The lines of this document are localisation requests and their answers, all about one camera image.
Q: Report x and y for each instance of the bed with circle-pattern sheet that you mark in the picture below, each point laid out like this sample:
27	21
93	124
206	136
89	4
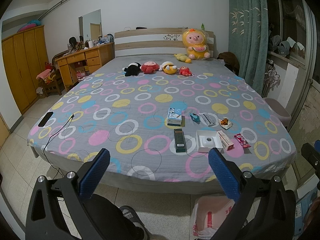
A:
128	117

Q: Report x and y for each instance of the wall mirror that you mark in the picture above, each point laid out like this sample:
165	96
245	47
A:
90	27

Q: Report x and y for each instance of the grey slipper foot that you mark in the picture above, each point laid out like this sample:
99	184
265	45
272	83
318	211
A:
138	229

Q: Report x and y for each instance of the wooden wardrobe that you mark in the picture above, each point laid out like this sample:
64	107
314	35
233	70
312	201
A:
24	56

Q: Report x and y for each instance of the red candy wrapper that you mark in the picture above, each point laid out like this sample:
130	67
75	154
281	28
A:
242	141

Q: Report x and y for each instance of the teal green curtain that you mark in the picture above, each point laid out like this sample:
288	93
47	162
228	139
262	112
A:
248	39

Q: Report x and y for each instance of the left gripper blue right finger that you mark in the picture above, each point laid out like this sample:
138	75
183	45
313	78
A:
226	172

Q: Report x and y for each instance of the wooden desk with drawers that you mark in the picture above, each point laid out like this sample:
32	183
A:
84	61

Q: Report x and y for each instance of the blue cartoon milk box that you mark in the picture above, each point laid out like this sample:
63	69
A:
174	117

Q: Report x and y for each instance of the dark green box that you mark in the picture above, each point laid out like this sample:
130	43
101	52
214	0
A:
180	143

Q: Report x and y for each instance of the blue snack wrapper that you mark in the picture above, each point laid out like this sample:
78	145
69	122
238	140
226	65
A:
195	118

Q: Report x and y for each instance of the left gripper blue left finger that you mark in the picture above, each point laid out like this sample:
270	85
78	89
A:
91	172

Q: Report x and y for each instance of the wooden striped headboard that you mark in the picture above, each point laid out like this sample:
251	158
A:
154	41

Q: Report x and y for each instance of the silver grey snack packet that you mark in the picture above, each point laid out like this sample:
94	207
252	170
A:
207	119

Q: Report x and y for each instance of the blue cardboard box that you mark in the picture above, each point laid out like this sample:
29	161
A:
302	208

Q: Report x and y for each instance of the white cardboard box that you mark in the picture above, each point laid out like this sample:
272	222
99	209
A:
206	140

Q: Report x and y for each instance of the red white medicine box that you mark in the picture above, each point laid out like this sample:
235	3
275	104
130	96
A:
225	141

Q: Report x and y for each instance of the black smartphone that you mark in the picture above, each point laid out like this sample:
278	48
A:
45	119

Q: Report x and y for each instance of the wooden chair with clothes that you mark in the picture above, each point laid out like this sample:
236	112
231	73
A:
50	80

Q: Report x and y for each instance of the orange white snack wrapper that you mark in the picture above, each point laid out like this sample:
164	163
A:
225	123

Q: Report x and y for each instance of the small red plush toy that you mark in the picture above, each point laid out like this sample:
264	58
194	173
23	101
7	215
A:
185	71

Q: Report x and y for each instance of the large yellow pig plush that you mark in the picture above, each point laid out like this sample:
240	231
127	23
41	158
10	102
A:
195	42

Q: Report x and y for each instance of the black white plush toy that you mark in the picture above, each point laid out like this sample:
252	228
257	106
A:
133	69

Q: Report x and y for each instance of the red crab plush toy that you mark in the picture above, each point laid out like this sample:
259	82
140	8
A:
149	67

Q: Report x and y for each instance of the small yellow duck plush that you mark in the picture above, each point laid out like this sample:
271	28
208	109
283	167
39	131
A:
182	58

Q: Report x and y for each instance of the yellow bee plush toy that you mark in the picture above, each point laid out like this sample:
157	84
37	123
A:
168	67

